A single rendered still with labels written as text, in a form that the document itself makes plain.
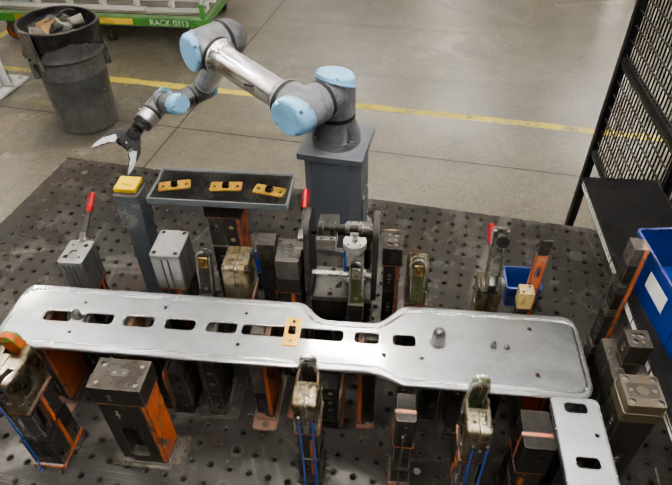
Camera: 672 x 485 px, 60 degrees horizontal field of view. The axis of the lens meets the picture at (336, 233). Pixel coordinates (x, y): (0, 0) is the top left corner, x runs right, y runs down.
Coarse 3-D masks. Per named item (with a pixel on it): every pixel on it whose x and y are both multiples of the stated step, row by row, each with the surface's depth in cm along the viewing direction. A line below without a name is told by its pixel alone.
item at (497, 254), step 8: (496, 232) 131; (504, 232) 132; (496, 240) 130; (504, 240) 129; (496, 248) 134; (504, 248) 133; (488, 256) 136; (496, 256) 135; (504, 256) 134; (488, 264) 136; (496, 264) 137; (488, 272) 137; (496, 272) 138; (488, 280) 138; (496, 280) 140; (496, 288) 139
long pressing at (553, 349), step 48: (48, 288) 149; (48, 336) 138; (96, 336) 137; (144, 336) 137; (192, 336) 137; (240, 336) 137; (384, 336) 136; (480, 336) 136; (528, 336) 135; (576, 336) 136; (432, 384) 127; (528, 384) 126; (576, 384) 126
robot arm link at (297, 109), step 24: (216, 24) 178; (192, 48) 172; (216, 48) 172; (216, 72) 177; (240, 72) 168; (264, 72) 166; (264, 96) 165; (288, 96) 157; (312, 96) 159; (288, 120) 159; (312, 120) 159
